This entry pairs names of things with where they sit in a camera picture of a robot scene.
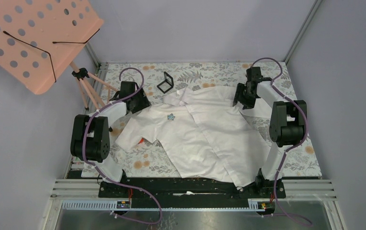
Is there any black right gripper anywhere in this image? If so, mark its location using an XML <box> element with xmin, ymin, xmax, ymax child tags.
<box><xmin>232</xmin><ymin>83</ymin><xmax>257</xmax><ymax>110</ymax></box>

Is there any pink music stand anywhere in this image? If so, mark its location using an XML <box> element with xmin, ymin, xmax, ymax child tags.
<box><xmin>0</xmin><ymin>0</ymin><xmax>105</xmax><ymax>109</ymax></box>

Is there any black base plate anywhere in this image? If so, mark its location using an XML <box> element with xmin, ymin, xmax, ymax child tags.
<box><xmin>92</xmin><ymin>174</ymin><xmax>286</xmax><ymax>209</ymax></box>

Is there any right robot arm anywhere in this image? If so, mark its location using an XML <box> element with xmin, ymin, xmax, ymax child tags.
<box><xmin>233</xmin><ymin>67</ymin><xmax>308</xmax><ymax>197</ymax></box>

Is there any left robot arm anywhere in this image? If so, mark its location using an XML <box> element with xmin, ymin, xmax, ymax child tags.
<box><xmin>70</xmin><ymin>81</ymin><xmax>150</xmax><ymax>197</ymax></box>

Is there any white shirt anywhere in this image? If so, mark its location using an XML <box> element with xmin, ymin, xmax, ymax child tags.
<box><xmin>116</xmin><ymin>86</ymin><xmax>272</xmax><ymax>187</ymax></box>

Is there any black brooch box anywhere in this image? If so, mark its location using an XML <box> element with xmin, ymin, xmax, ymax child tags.
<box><xmin>156</xmin><ymin>71</ymin><xmax>174</xmax><ymax>94</ymax></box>

